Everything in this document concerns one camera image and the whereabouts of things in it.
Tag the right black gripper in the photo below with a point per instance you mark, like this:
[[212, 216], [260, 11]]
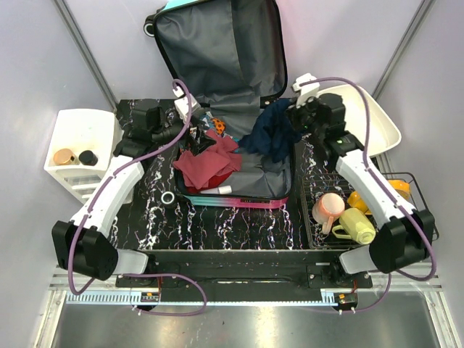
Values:
[[294, 112]]

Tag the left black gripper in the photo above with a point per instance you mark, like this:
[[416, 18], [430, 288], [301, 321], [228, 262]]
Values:
[[201, 141]]

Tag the maroon red garment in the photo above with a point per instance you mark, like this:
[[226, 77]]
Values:
[[210, 168]]

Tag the navy blue garment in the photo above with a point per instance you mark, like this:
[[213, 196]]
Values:
[[272, 134]]

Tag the pink and teal kids suitcase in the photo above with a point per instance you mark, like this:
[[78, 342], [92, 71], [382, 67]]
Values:
[[230, 55]]

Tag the small black jar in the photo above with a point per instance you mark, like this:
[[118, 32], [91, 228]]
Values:
[[88, 158]]

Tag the white drawer organizer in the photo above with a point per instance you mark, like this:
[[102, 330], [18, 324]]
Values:
[[80, 130]]

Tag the gold lid cosmetic jar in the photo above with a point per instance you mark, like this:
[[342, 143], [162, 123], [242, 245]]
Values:
[[64, 157]]

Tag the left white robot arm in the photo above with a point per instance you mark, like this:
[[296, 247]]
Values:
[[81, 244]]

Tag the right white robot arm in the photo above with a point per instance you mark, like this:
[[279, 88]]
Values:
[[405, 233]]

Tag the colourful patterned cloth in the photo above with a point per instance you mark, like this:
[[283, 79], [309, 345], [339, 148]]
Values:
[[212, 127]]

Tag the white tube bottle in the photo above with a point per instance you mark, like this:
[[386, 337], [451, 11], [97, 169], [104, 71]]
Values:
[[220, 190]]

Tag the white plastic tray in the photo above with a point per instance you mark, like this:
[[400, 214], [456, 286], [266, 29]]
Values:
[[383, 133]]

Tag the black marble pattern mat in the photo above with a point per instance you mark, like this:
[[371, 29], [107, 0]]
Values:
[[146, 224]]

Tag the pink cup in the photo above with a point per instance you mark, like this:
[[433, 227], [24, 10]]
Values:
[[327, 210]]

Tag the orange-yellow plate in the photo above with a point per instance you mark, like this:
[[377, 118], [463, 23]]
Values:
[[401, 187]]

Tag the yellow-green mug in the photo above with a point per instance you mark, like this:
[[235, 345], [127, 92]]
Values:
[[355, 226]]

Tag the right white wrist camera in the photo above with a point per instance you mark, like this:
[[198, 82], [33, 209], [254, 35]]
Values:
[[305, 87]]

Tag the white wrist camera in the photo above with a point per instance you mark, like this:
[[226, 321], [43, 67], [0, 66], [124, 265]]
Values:
[[183, 105], [305, 87]]

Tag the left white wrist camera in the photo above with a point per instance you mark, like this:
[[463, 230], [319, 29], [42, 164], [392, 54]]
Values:
[[183, 105]]

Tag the black wire dish rack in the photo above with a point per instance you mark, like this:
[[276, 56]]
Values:
[[417, 181]]

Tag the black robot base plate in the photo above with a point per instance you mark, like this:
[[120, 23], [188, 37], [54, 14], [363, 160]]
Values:
[[306, 268]]

